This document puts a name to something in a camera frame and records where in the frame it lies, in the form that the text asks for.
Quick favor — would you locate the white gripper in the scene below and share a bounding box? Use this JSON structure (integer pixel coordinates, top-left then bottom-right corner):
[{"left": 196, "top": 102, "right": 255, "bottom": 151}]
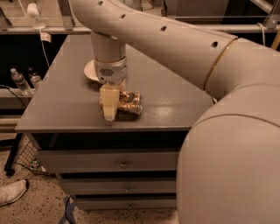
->
[{"left": 94, "top": 58, "right": 127, "bottom": 122}]

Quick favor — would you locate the orange soda can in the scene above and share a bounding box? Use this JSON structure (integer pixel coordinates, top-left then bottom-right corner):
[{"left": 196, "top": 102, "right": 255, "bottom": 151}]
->
[{"left": 99, "top": 90, "right": 144, "bottom": 116}]

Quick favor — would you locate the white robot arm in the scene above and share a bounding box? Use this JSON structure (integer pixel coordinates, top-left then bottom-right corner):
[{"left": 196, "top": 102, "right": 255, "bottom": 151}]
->
[{"left": 71, "top": 0, "right": 280, "bottom": 224}]

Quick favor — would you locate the white paper bowl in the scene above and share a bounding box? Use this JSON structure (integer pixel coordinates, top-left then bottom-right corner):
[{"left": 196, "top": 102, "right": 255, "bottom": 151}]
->
[{"left": 84, "top": 60, "right": 99, "bottom": 82}]

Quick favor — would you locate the grey drawer cabinet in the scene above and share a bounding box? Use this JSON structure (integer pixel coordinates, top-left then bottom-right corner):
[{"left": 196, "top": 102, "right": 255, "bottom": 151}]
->
[{"left": 16, "top": 35, "right": 213, "bottom": 210}]

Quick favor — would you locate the clear water bottle right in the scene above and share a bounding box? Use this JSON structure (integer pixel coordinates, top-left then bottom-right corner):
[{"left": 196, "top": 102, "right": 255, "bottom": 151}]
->
[{"left": 27, "top": 67, "right": 42, "bottom": 89}]

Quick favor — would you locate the clear water bottle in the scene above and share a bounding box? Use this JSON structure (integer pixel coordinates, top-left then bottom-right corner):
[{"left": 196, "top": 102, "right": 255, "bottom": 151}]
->
[
  {"left": 27, "top": 67, "right": 42, "bottom": 89},
  {"left": 10, "top": 68, "right": 32, "bottom": 95}
]

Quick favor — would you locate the clear water bottle left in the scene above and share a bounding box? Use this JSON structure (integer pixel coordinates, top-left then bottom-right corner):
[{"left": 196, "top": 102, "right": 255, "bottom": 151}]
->
[{"left": 10, "top": 68, "right": 32, "bottom": 95}]

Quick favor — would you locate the white shoe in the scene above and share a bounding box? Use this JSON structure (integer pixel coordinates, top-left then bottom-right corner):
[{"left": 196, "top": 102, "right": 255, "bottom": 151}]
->
[{"left": 0, "top": 179, "right": 29, "bottom": 206}]

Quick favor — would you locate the white cable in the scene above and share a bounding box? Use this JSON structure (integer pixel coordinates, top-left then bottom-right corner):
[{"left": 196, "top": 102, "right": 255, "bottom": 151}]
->
[{"left": 38, "top": 29, "right": 51, "bottom": 68}]

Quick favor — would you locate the wire mesh basket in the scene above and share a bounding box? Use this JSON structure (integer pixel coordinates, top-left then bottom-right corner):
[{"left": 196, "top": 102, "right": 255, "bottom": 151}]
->
[{"left": 16, "top": 142, "right": 50, "bottom": 176}]

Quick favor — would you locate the white lamp on rail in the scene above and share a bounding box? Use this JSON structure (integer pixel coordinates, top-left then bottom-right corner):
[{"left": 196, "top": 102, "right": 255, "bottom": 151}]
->
[{"left": 27, "top": 3, "right": 46, "bottom": 31}]

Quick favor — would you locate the blue strap on floor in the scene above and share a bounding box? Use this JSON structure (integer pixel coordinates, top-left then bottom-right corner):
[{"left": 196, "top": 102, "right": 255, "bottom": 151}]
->
[{"left": 58, "top": 195, "right": 77, "bottom": 224}]

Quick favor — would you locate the metal railing frame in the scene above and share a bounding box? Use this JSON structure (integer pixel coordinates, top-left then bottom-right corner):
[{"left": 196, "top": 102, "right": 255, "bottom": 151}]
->
[{"left": 0, "top": 0, "right": 280, "bottom": 34}]

